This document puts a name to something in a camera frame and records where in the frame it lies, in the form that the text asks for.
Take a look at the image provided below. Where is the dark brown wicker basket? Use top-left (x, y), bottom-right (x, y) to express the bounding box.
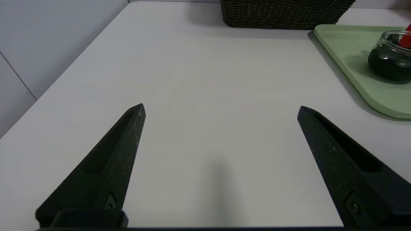
top-left (220, 0), bottom-right (356, 30)

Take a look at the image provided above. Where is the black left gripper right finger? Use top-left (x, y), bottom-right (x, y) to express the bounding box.
top-left (297, 106), bottom-right (411, 228)

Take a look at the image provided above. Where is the colourful puzzle cube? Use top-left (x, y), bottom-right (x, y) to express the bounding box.
top-left (398, 24), bottom-right (411, 48)

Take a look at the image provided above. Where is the light green plastic tray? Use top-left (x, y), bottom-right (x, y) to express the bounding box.
top-left (313, 24), bottom-right (411, 119)

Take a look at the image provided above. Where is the glass cup with black holder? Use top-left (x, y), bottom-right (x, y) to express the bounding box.
top-left (368, 30), bottom-right (411, 81)

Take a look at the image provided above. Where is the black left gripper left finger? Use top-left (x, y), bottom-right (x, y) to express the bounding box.
top-left (35, 103), bottom-right (146, 229)

